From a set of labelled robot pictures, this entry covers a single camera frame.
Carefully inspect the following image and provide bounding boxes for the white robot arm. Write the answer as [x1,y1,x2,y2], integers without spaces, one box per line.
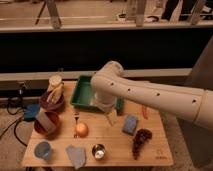
[90,61,213,131]

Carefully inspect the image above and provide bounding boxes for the small metal cup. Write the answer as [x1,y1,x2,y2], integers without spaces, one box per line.
[92,144,106,160]

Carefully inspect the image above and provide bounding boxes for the white paper cup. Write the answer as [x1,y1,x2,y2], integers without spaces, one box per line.
[48,75,63,91]

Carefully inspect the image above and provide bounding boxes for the blue plastic cup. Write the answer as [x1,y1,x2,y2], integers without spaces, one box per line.
[34,141,52,160]

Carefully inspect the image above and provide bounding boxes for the blue sponge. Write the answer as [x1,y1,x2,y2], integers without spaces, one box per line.
[122,115,138,135]

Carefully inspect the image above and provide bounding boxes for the red chili pepper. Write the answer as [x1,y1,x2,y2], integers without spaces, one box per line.
[142,105,148,119]

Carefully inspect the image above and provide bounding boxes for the wooden folding table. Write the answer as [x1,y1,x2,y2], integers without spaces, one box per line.
[22,81,173,167]

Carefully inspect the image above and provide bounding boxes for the metal fork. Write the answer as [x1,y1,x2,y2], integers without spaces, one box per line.
[74,112,79,138]

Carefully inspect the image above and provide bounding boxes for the dark grape bunch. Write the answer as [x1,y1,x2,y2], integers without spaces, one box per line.
[132,129,152,160]

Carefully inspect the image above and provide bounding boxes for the green plastic tray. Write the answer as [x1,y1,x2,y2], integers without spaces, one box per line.
[69,75,125,113]

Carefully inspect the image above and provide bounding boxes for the grey-blue cloth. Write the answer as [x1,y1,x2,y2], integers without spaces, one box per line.
[66,145,86,169]

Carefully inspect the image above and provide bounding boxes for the bunch of bananas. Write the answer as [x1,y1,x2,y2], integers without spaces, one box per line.
[47,84,63,104]

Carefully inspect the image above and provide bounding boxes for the purple bowl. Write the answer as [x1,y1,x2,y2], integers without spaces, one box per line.
[39,92,64,111]

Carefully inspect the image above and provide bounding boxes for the red-brown bowl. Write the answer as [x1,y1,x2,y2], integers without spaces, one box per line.
[34,111,60,135]

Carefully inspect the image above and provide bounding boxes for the beige sponge block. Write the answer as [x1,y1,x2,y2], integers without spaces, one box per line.
[36,112,56,133]

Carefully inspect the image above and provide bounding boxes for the blue power box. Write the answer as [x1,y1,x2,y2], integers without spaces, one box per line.
[24,104,40,121]

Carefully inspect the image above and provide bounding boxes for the black cable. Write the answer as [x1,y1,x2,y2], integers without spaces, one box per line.
[0,87,29,147]

